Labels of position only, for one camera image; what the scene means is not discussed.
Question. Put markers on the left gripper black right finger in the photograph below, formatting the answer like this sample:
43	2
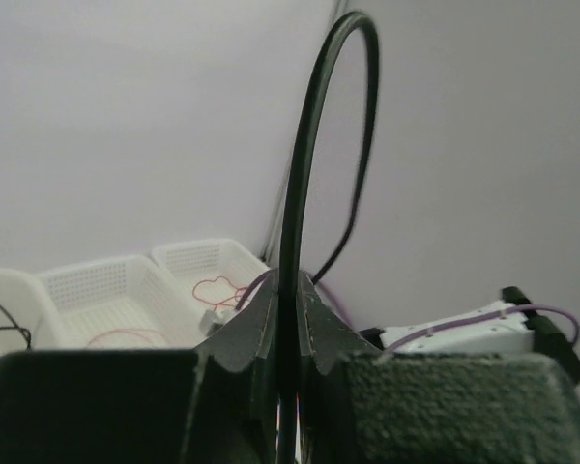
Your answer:
361	405

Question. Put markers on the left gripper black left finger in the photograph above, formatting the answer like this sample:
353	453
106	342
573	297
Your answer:
215	403

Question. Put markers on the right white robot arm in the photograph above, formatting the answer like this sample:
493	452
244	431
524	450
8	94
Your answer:
510	325

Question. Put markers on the right white perforated basket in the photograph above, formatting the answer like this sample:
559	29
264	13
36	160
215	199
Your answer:
214	274

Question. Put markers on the white perforated basket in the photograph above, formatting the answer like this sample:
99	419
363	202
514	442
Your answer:
214	274
126	302

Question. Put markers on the middle white perforated basket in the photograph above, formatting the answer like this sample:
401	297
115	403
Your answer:
126	302

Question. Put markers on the solid white plastic bin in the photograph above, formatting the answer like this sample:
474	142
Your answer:
28	317

